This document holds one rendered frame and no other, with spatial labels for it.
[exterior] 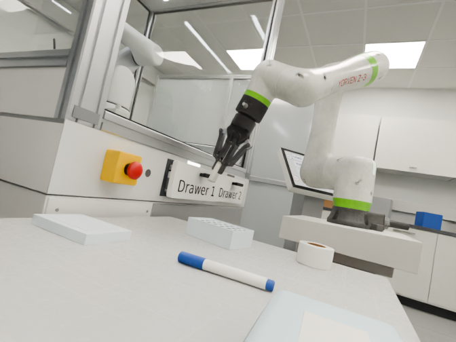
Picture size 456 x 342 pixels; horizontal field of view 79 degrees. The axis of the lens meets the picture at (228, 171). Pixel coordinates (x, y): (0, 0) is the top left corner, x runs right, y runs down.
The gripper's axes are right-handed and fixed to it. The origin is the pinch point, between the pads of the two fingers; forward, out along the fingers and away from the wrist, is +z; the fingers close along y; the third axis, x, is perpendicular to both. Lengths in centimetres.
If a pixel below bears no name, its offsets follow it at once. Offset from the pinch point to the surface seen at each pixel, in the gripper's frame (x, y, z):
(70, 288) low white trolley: -62, 25, 8
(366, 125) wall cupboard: 328, -4, -124
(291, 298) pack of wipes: -57, 41, -2
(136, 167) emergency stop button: -34.0, -0.2, 4.3
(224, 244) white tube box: -28.8, 24.7, 7.6
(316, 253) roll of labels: -22.3, 39.6, 0.0
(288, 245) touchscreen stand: 98, 19, 27
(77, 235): -52, 13, 12
